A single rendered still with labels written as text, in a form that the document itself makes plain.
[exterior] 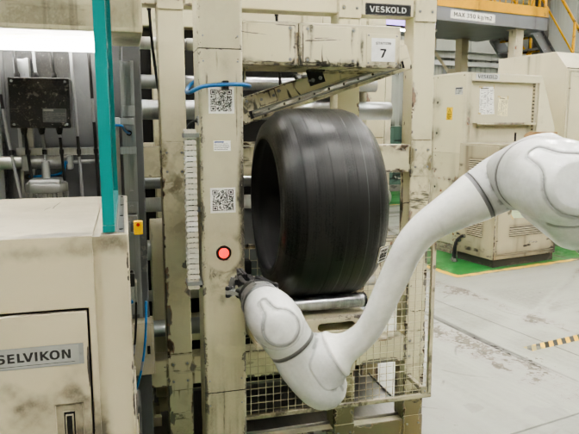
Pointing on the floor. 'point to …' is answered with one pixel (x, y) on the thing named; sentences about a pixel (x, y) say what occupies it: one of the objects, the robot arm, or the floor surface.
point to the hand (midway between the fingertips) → (241, 276)
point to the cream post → (214, 18)
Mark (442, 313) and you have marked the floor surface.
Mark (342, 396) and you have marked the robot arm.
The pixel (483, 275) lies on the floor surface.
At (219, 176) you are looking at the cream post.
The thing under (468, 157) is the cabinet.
